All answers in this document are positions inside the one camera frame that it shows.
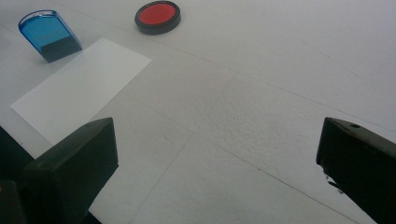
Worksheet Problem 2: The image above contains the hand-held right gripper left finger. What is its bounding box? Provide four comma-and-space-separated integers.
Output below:
18, 117, 120, 224

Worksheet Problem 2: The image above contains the round red ink pad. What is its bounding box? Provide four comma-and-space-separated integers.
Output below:
134, 0, 182, 35

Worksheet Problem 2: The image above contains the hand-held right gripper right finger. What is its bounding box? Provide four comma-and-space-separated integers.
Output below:
316, 117, 396, 224

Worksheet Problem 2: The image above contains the blue transparent stamp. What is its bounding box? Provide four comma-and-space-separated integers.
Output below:
18, 8, 83, 63

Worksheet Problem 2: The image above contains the white paper sheet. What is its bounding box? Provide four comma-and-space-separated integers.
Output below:
9, 37, 152, 147

